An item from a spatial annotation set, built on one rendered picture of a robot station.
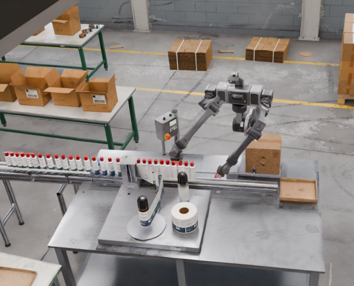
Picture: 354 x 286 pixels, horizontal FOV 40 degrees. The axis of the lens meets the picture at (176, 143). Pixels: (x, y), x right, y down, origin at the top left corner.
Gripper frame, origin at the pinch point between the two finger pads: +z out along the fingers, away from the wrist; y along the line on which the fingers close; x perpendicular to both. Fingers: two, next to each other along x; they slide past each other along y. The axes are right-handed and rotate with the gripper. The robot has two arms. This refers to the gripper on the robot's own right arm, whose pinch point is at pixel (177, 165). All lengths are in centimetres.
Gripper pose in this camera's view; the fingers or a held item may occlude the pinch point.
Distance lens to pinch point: 399.7
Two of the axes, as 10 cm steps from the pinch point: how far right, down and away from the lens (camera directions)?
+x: 1.8, -5.5, 8.2
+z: 0.8, 8.3, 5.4
